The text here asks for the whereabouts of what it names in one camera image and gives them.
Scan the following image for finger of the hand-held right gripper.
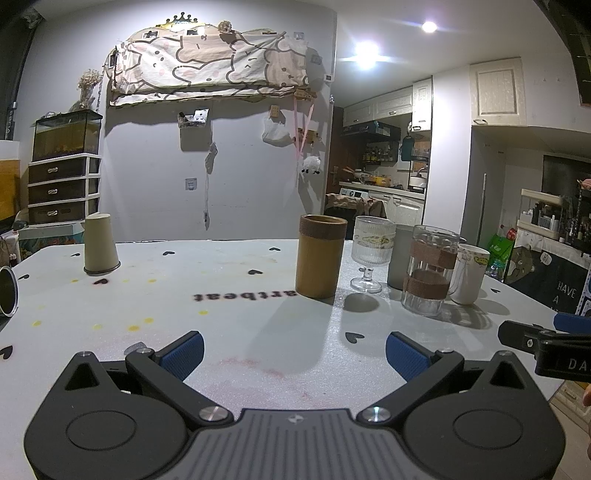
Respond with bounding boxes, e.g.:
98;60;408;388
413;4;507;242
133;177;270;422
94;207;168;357
498;319;557;357
554;312;591;335

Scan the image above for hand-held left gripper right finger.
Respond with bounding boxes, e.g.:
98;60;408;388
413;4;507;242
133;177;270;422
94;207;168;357
356;331;533;426

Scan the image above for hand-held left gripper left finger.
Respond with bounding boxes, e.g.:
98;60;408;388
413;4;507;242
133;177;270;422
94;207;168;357
60;330;234;428

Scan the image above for beige paper cup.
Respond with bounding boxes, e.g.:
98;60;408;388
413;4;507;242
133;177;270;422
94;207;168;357
83;213;122;275

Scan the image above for grey cup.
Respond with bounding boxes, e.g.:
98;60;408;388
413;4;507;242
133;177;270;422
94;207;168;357
386;224;417;291

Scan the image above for brown bamboo cup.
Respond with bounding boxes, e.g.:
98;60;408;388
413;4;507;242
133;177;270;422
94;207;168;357
295;214;348;299

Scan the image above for metal cup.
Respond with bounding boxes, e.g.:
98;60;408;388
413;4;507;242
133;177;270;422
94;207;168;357
0;266;20;317

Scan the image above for dark printed cloth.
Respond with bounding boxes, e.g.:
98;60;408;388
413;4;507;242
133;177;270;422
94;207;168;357
502;244;591;317

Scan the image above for white mug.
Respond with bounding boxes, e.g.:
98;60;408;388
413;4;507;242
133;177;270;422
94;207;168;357
449;244;491;306

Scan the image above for glass mug with brown bands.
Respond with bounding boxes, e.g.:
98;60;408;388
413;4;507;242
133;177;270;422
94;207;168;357
400;224;467;317

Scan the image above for green bag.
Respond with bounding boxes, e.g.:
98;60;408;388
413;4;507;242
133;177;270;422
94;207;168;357
488;233;516;265

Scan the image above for shelf rack with bottles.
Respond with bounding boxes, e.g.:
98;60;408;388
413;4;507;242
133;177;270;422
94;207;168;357
516;177;591;254

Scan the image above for ribbed glass goblet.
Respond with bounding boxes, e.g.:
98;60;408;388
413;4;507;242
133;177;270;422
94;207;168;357
349;215;397;294

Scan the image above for plastic drawer cabinet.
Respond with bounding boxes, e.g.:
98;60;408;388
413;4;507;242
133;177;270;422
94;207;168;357
27;154;102;226

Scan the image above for white plastic bag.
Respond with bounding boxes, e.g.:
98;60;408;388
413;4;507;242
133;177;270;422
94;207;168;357
261;115;292;147

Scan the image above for glass fish tank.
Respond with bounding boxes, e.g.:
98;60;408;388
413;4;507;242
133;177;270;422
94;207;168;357
32;109;103;162

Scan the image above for kitchen upper cabinets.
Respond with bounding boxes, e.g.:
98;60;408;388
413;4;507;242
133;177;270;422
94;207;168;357
342;77;434;131

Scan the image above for pink ribbon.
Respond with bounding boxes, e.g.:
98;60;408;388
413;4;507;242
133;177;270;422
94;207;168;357
293;96;315;161

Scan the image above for dried flower bouquet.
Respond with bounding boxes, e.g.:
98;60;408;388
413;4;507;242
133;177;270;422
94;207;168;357
76;68;103;110

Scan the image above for printed blanket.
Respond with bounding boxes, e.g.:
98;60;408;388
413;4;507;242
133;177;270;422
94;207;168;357
107;28;311;108

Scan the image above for cream wall cabinet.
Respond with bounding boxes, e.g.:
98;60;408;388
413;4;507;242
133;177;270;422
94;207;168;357
470;56;528;127

